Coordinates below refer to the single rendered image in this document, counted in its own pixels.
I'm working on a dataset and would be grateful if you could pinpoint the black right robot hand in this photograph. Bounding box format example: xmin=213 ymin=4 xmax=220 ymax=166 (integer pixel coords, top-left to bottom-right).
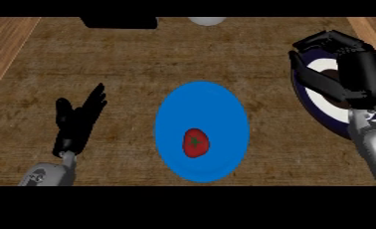
xmin=288 ymin=29 xmax=376 ymax=111

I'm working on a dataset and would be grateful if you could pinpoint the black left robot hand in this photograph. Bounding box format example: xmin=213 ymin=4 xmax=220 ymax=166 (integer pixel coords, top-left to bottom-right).
xmin=52 ymin=82 xmax=110 ymax=158

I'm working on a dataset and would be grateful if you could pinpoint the navy and white plate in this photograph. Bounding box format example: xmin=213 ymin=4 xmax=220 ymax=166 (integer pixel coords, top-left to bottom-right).
xmin=290 ymin=47 xmax=356 ymax=141

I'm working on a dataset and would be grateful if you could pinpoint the red tomato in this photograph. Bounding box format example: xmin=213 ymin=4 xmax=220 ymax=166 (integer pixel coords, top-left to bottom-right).
xmin=183 ymin=127 xmax=211 ymax=159

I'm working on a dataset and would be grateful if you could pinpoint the blue plate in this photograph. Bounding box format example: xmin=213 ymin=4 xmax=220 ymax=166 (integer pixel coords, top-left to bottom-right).
xmin=155 ymin=81 xmax=251 ymax=184

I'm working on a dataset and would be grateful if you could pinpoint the black box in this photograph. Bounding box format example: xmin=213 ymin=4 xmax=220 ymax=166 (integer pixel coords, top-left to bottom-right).
xmin=80 ymin=16 xmax=160 ymax=30

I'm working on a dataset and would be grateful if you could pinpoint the white round object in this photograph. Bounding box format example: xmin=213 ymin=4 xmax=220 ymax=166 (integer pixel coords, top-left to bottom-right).
xmin=188 ymin=16 xmax=228 ymax=27

